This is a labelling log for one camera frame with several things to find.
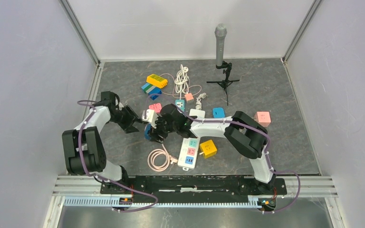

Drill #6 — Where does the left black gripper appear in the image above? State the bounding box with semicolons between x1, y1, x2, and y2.
108;104;144;134

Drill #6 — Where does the black microphone tripod stand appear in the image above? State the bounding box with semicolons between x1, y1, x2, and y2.
206;60;240;105

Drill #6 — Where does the grey microphone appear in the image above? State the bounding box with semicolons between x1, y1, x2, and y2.
214;23;227;67

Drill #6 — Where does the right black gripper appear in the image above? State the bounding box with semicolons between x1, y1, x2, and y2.
147;114;178;144

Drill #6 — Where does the pink cube socket adapter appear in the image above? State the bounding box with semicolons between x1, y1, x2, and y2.
254;111;271;127

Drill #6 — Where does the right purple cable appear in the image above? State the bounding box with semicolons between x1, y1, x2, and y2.
146;93;301;215

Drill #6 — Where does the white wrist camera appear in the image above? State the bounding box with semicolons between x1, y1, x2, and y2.
142;109;158;125
100;91;120;106

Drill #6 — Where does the yellow cube socket adapter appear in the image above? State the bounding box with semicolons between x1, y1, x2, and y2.
199;140;217;159

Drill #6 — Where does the yellow rectangular power strip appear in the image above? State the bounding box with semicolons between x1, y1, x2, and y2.
146;74;168;89

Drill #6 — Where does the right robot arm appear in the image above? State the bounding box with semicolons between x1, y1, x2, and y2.
142;104;276;194

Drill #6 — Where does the teal power strip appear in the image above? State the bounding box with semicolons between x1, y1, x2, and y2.
175;99;185;112

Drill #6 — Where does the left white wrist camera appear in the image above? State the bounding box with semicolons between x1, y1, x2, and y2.
100;91;120;106

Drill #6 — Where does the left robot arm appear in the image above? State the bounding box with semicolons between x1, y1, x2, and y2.
62;91;143;194

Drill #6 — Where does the pink coiled cable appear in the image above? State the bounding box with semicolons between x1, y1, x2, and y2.
147;143;179;172

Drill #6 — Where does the small pink plug adapter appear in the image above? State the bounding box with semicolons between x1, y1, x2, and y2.
184;93;194;103

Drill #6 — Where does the white coiled power cord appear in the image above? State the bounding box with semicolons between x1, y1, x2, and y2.
174;64;191;95

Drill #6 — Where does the blue white cube adapter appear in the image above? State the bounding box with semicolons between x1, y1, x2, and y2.
144;123;152;141

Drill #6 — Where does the white multicolour power strip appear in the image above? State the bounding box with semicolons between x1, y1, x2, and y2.
177;93;207;171

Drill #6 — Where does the blue green power strip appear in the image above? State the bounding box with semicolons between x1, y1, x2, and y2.
141;83;162;100

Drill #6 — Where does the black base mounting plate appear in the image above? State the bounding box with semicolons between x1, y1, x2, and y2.
100;175;288;204

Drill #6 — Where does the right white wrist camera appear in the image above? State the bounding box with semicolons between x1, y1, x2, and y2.
142;109;158;125

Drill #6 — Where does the grey slotted cable duct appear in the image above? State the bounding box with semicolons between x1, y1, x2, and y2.
53;176;338;208

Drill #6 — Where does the small blue plug adapter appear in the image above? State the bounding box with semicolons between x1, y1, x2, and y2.
212;107;225;118

